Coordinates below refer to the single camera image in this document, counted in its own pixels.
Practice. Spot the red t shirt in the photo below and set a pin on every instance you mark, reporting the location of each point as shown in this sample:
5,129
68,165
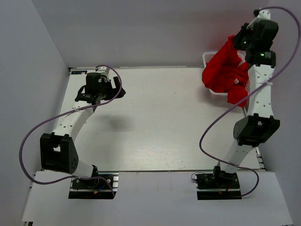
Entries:
226,72

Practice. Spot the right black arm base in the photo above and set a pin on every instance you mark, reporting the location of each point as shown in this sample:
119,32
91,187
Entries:
218,185

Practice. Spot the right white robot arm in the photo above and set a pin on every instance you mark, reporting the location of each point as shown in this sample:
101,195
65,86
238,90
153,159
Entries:
259,124

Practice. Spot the red t shirts in basket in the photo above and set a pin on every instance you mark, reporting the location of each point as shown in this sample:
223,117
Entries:
237,93

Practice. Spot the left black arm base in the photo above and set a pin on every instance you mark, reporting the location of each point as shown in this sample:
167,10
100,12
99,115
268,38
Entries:
96,189

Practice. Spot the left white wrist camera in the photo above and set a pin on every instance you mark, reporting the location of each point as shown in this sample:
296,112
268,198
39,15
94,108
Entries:
104,71

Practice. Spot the blue table label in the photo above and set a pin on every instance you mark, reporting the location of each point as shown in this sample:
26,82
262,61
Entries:
78,72

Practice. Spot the white plastic basket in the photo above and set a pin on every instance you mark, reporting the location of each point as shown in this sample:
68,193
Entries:
207,56

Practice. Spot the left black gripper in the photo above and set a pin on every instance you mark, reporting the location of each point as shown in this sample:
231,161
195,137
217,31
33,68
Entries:
109,85

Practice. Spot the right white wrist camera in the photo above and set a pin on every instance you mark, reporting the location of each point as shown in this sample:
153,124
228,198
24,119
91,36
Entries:
259,14

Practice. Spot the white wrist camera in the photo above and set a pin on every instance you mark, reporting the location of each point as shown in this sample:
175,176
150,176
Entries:
104,71
259,14

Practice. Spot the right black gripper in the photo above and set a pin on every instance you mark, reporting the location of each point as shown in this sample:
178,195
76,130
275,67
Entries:
236,39

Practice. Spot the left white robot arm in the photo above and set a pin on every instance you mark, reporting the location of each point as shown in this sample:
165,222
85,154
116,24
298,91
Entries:
57,149

